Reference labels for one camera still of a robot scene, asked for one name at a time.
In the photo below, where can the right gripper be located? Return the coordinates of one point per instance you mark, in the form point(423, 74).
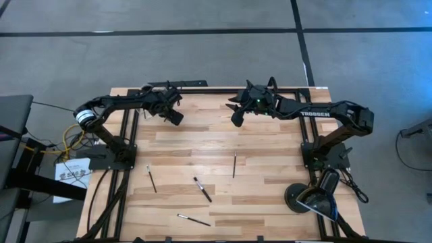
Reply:
point(260, 101)

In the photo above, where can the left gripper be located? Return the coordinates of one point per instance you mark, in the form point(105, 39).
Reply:
point(163, 101)

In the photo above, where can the black pen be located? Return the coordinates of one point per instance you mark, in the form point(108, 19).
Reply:
point(234, 164)

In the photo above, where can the thick black makeup brush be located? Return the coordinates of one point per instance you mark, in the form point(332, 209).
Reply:
point(203, 190)

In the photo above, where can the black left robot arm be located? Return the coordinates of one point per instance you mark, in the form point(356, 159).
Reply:
point(114, 99)

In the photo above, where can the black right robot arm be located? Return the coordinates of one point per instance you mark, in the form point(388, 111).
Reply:
point(293, 108)

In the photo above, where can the black power strip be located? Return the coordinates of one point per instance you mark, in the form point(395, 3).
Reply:
point(189, 83)

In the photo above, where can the white printed paper sheet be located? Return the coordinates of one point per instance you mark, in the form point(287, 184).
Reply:
point(79, 167)

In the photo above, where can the black desk lamp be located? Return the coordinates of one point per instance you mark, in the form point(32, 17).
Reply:
point(317, 202)

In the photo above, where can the black metal stand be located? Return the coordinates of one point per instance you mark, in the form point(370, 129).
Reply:
point(50, 186)

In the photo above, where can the grey padded chair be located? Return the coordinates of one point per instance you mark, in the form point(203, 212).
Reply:
point(13, 114)

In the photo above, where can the grey stand leg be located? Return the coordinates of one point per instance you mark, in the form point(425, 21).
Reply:
point(418, 129)

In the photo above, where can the black aluminium table frame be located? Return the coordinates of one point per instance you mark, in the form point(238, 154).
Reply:
point(202, 91)

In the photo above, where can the black frame bracket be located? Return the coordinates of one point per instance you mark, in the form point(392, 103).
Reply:
point(260, 239)
point(167, 239)

